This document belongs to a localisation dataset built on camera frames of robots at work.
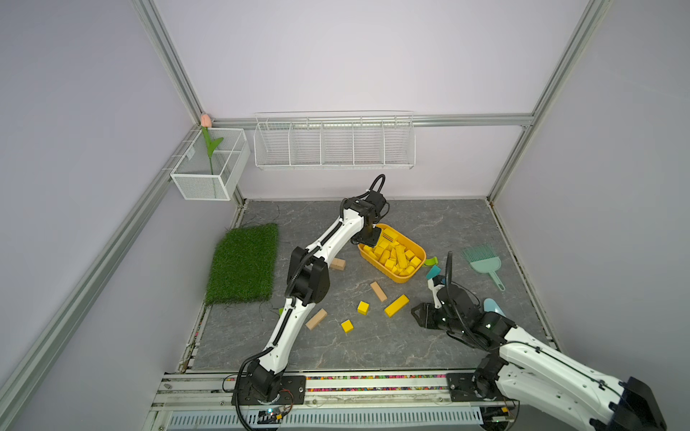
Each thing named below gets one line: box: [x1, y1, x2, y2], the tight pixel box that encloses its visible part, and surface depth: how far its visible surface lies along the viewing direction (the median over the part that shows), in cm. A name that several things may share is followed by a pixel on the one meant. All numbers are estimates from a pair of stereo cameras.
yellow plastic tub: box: [357, 223, 426, 283], surface depth 101 cm
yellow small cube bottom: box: [340, 319, 355, 334], surface depth 86 cm
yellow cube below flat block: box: [357, 300, 371, 316], surface depth 89 cm
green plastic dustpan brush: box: [461, 244, 506, 292], surface depth 102 cm
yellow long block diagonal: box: [383, 294, 410, 318], surface depth 91 cm
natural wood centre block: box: [370, 281, 388, 302], surface depth 94 cm
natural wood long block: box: [304, 307, 328, 331], surface depth 88 cm
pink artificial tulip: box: [200, 114, 224, 176], surface depth 92 cm
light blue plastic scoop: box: [483, 298, 506, 317], surface depth 90 cm
